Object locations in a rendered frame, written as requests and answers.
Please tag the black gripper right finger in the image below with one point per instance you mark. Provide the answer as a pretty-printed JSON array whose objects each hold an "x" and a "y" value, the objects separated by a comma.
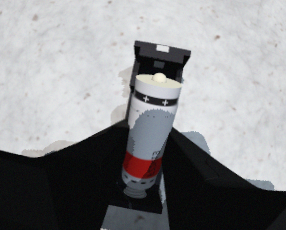
[{"x": 203, "y": 194}]

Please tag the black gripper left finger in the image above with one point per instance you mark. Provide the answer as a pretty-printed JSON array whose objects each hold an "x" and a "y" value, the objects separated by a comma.
[{"x": 69, "y": 189}]

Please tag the grey battery with red band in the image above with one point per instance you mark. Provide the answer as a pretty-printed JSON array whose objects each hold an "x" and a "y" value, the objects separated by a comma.
[{"x": 154, "y": 104}]

